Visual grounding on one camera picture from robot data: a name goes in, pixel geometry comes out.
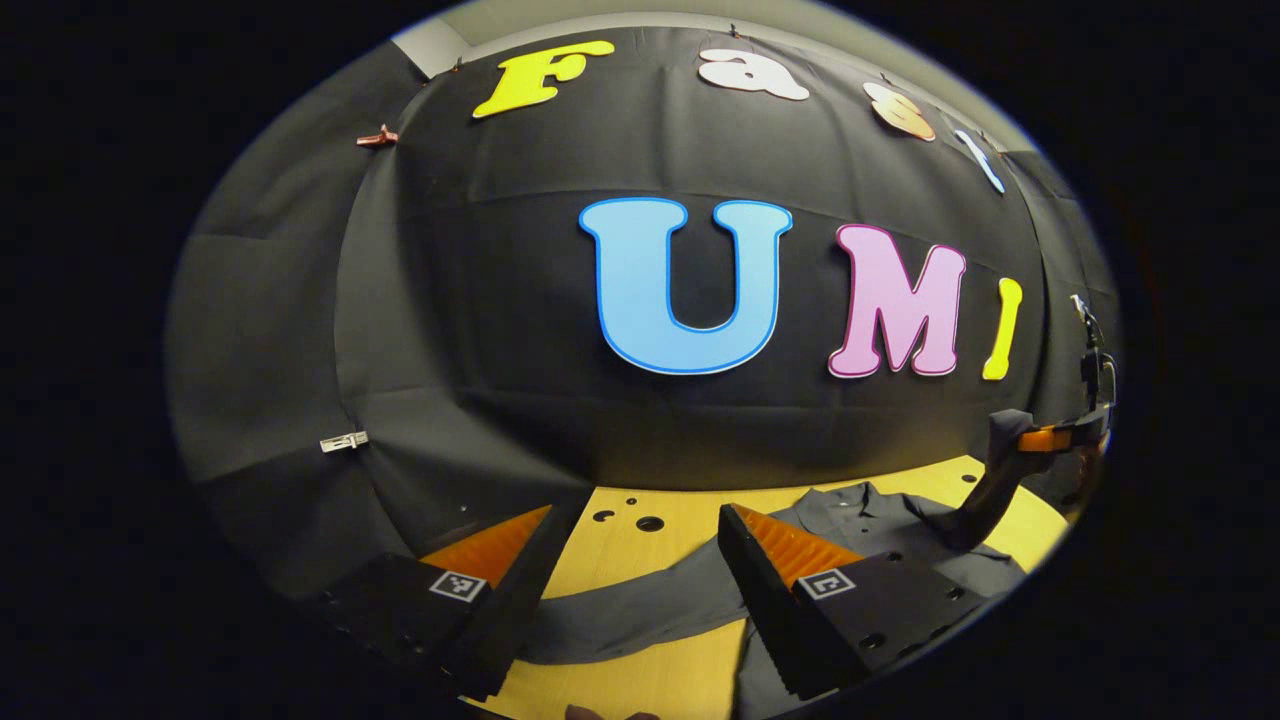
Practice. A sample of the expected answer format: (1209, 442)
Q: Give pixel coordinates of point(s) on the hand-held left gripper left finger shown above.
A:
(515, 600)

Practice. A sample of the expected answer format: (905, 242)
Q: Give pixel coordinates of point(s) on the red cloth clip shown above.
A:
(376, 137)

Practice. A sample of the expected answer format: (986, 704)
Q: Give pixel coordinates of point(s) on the grey collared shirt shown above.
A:
(650, 605)

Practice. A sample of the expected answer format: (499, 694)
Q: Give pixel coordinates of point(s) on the white cloth clip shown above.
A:
(344, 441)

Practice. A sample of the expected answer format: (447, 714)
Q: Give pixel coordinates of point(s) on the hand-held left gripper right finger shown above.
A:
(765, 610)

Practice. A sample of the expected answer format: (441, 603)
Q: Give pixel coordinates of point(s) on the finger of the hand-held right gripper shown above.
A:
(1048, 438)

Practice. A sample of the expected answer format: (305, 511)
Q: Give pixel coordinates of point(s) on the black backdrop cloth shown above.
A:
(520, 330)

